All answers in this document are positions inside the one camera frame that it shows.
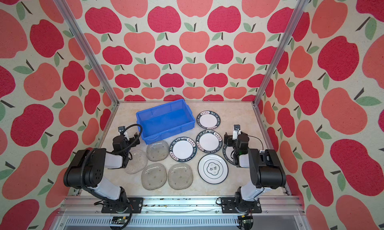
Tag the aluminium front rail frame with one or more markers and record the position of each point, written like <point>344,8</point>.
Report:
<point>181,213</point>

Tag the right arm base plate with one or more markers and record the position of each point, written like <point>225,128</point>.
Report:
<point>230,205</point>

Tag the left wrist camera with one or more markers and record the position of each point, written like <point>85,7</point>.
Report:
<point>121,129</point>

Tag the white plate black pattern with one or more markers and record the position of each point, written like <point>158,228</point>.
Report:
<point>213,169</point>

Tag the aluminium corner post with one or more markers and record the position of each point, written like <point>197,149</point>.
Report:
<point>286,37</point>
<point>68,16</point>

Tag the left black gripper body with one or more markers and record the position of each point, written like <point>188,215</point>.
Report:
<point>132,141</point>

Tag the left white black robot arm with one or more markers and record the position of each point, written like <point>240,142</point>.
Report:
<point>86,172</point>

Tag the clear glass plate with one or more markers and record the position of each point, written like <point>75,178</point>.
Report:
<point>154,176</point>
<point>157,151</point>
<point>137,163</point>
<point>180,176</point>

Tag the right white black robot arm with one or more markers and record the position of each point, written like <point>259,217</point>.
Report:
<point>265,168</point>

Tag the green rim plate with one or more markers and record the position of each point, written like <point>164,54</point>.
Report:
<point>208,120</point>
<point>183,149</point>
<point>232,153</point>
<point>209,141</point>

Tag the right aluminium corner post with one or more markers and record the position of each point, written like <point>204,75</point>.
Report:
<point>286,37</point>

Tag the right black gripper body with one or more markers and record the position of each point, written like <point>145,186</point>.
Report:
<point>229,143</point>

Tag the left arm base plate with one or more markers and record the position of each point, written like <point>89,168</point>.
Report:
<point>134,206</point>

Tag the blue plastic bin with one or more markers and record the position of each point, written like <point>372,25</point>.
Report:
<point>164,121</point>

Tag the clear glass plate top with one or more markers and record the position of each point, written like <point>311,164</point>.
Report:
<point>157,151</point>

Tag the left aluminium corner post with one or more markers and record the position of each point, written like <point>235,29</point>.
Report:
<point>68,16</point>

